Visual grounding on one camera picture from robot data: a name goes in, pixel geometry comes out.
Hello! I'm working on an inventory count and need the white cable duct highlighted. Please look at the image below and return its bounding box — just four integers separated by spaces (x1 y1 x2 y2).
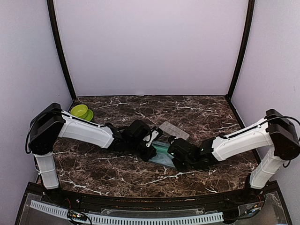
30 200 224 225

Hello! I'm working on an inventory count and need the dark grey glasses case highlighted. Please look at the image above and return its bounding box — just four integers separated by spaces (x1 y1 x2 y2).
149 141 176 169

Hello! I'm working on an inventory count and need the green bowl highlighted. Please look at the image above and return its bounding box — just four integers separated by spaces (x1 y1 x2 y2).
70 104 94 121

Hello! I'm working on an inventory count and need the light grey glasses case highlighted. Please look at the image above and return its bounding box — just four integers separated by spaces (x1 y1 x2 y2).
159 121 190 141

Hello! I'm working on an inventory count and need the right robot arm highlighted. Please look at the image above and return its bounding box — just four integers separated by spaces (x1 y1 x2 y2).
167 109 300 203

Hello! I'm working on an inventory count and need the blue cleaning cloth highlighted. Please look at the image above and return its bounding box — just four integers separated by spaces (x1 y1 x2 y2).
149 148 175 168

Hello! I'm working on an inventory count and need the right black frame post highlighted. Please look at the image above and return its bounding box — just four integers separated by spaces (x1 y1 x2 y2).
225 0 255 101

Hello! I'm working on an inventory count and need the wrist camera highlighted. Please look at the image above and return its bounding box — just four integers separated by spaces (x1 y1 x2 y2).
168 135 178 144
143 127 163 147

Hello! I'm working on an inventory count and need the left black frame post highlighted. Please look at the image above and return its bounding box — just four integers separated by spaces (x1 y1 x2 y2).
46 0 77 101

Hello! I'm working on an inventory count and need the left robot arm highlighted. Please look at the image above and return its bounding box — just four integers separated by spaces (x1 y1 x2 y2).
25 103 162 204

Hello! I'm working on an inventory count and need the black front rail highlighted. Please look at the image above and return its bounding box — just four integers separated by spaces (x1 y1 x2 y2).
25 182 266 212

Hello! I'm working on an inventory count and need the black frame post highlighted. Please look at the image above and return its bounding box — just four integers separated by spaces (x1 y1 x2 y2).
46 0 77 101
225 0 255 101

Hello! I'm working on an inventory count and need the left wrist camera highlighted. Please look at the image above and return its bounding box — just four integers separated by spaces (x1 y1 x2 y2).
143 127 163 147

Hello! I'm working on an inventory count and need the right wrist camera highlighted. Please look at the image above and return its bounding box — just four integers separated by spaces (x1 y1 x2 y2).
168 135 178 144

